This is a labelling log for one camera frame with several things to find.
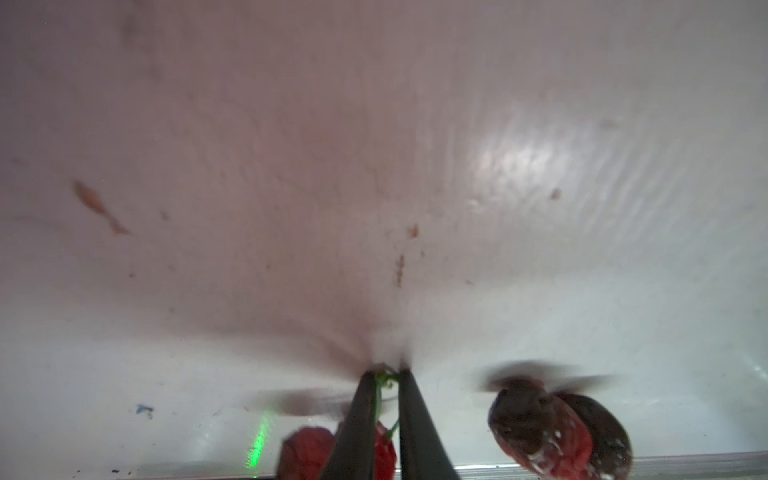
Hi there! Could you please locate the aluminium front rail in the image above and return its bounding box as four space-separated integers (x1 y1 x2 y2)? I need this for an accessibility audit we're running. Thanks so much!
105 451 767 479

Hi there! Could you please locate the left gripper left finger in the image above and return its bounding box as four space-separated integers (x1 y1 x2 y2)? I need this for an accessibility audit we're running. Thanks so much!
319 371 379 480

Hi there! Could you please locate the dark red cherry pair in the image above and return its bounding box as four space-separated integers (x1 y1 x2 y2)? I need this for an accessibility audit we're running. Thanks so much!
487 375 633 479

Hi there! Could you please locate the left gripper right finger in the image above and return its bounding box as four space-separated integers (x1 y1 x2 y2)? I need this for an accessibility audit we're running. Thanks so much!
398 369 460 480

